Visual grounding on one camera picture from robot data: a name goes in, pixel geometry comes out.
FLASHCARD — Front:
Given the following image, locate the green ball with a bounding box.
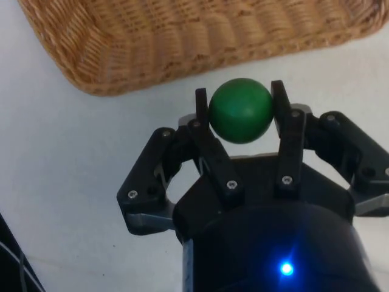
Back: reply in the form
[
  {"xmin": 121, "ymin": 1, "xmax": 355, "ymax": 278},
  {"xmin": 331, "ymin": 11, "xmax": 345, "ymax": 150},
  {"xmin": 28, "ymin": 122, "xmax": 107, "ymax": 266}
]
[{"xmin": 208, "ymin": 77, "xmax": 274, "ymax": 144}]

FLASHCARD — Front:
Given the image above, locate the black slatted rack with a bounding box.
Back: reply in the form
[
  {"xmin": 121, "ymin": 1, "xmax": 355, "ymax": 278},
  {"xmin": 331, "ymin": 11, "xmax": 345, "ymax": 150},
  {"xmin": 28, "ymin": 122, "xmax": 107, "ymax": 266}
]
[{"xmin": 0, "ymin": 211, "xmax": 47, "ymax": 292}]

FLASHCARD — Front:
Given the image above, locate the brown wicker basket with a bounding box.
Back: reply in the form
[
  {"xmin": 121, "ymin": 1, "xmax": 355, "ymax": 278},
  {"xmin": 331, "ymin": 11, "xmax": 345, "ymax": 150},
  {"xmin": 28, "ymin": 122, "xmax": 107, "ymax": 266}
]
[{"xmin": 16, "ymin": 0, "xmax": 389, "ymax": 97}]

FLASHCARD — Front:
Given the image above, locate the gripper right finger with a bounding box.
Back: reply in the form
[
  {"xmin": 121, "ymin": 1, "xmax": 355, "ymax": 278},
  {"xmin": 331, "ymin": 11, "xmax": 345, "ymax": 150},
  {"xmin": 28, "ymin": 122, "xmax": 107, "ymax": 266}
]
[{"xmin": 270, "ymin": 80, "xmax": 389, "ymax": 217}]

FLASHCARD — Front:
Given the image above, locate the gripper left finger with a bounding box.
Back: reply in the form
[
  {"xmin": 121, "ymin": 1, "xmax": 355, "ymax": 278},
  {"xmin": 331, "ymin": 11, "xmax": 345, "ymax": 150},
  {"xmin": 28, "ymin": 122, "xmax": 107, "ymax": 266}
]
[{"xmin": 116, "ymin": 87, "xmax": 246, "ymax": 237}]

